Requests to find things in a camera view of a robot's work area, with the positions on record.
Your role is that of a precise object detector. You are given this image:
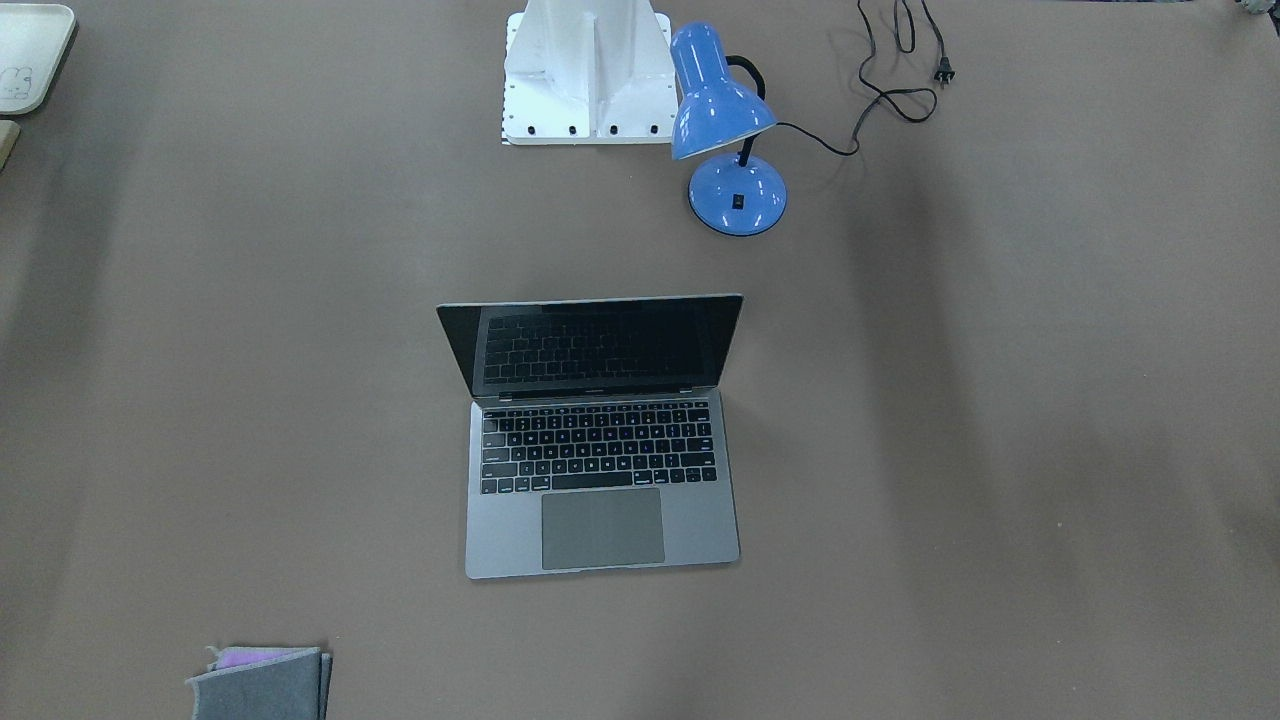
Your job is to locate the grey laptop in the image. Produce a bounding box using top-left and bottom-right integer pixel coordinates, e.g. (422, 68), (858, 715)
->
(436, 293), (744, 580)

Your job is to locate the blue desk lamp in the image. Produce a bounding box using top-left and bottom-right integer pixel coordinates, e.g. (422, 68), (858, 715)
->
(669, 22), (788, 237)

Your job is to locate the grey folded cloth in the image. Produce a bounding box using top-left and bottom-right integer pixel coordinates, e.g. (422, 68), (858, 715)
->
(186, 646), (332, 719)

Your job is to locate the wooden cutting board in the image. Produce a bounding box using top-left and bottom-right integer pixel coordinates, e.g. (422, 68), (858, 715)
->
(0, 119), (20, 170)

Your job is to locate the cream plastic tray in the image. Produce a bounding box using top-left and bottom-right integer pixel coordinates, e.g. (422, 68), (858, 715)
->
(1, 3), (77, 117)

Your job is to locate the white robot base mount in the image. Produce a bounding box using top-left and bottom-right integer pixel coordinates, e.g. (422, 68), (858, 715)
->
(500, 1), (678, 146)

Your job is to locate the black lamp power cable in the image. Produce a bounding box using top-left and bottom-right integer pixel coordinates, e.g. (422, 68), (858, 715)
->
(776, 0), (957, 158)

